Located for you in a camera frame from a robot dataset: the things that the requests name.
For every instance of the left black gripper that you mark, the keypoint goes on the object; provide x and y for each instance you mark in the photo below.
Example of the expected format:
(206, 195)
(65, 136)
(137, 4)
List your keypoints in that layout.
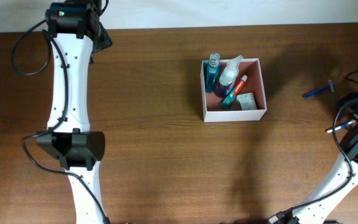
(105, 42)

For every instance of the blue white toothbrush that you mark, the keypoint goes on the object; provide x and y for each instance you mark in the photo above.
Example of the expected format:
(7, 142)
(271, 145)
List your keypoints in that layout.
(341, 126)

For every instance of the teal mouthwash bottle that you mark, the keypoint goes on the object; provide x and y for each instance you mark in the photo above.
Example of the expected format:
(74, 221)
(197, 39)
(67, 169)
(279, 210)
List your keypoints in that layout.
(212, 71)

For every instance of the green white soap box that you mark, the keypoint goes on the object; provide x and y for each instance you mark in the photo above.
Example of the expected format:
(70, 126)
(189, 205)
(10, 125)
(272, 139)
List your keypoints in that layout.
(246, 102)

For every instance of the clear blue sanitizer bottle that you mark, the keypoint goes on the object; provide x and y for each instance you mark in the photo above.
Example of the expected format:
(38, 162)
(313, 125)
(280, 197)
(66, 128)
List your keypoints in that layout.
(228, 77)

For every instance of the teal toothpaste tube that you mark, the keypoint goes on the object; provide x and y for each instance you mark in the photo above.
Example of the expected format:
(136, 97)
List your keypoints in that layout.
(229, 99)

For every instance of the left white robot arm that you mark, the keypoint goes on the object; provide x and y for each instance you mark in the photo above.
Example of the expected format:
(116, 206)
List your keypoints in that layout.
(73, 31)

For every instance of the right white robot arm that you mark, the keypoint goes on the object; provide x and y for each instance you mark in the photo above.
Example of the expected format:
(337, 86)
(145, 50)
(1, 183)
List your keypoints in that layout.
(342, 178)

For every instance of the blue disposable razor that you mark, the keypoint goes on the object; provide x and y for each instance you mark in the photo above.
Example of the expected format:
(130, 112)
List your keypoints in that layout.
(329, 87)

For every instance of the white open cardboard box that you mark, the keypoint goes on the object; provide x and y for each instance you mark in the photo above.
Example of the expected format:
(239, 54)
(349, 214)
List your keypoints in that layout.
(213, 112)

